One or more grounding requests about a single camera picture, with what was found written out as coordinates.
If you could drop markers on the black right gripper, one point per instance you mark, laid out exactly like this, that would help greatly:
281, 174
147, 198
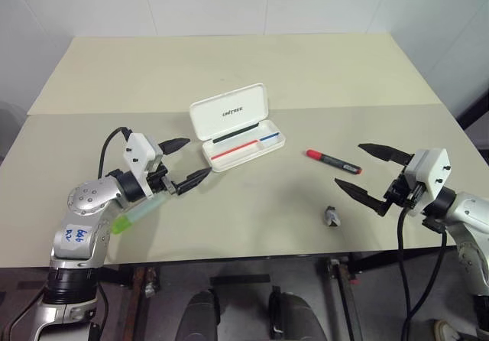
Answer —
398, 192

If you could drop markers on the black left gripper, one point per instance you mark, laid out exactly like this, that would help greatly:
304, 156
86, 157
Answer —
159, 182

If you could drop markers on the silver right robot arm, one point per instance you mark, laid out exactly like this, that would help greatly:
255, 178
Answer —
470, 212

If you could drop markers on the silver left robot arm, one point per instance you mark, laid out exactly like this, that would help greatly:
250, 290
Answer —
88, 199

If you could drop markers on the white open pencil case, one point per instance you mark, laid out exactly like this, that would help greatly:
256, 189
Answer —
229, 116

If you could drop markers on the red and black marker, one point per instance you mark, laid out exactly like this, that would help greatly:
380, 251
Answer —
332, 160

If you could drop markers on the red pen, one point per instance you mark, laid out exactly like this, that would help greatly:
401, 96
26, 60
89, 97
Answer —
233, 150

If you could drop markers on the small silver black clip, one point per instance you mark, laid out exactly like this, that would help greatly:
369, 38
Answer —
331, 216

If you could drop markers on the black pen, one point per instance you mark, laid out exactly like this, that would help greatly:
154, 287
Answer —
235, 134

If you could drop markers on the clear green-capped glue stick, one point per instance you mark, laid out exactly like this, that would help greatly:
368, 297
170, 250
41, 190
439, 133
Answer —
123, 224

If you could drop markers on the blue pen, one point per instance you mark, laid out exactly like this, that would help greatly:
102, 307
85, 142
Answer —
269, 137

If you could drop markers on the beige table sheet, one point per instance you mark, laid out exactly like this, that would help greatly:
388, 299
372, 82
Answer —
153, 69

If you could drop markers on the rusty metal table leg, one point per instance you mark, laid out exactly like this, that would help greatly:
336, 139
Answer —
345, 299
144, 299

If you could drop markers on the dark rounded shape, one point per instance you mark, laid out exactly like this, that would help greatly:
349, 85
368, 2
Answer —
296, 318
200, 318

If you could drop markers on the white shoe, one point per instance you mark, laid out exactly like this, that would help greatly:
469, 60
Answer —
447, 331

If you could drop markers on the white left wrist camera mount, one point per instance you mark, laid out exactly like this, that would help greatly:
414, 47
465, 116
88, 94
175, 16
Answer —
137, 153

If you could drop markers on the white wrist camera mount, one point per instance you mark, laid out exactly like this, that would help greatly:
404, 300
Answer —
137, 153
431, 173

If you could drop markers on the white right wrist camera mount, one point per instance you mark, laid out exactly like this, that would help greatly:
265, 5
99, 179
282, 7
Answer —
431, 173

